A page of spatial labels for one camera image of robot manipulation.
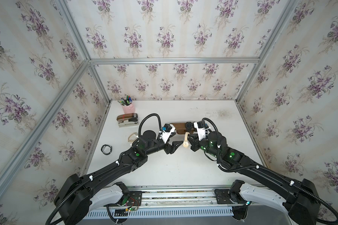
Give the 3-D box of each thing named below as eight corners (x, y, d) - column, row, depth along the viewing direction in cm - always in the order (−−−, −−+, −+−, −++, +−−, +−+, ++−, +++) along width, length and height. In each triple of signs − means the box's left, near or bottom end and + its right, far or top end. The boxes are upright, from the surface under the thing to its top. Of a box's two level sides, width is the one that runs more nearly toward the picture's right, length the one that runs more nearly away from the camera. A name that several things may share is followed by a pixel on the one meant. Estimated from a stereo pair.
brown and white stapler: (117, 128, 104) (116, 125, 101) (118, 117, 111) (116, 114, 108) (138, 125, 107) (138, 122, 103) (138, 115, 113) (137, 111, 110)
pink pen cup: (124, 115, 112) (121, 107, 104) (126, 110, 115) (123, 101, 108) (134, 115, 112) (131, 107, 104) (135, 110, 116) (132, 101, 108)
